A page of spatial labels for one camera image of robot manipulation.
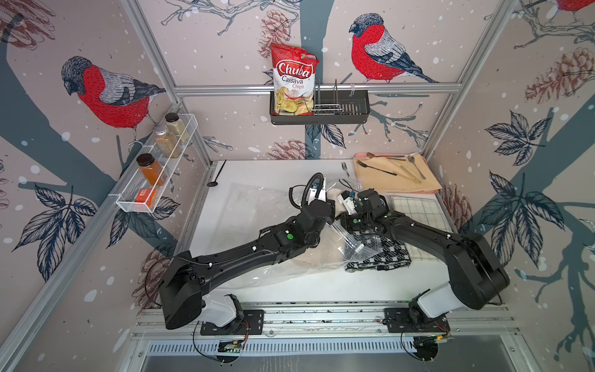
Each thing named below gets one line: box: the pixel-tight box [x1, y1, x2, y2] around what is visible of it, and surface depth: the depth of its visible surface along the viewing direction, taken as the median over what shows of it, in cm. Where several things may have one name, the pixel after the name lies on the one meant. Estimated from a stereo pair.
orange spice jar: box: [136, 152, 167, 187], surface depth 69 cm
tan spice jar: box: [154, 124, 182, 159], surface depth 77 cm
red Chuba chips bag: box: [270, 42, 320, 116], surface depth 81 cm
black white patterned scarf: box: [344, 233, 413, 273], surface depth 85 cm
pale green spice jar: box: [165, 112, 190, 144], surface depth 82 cm
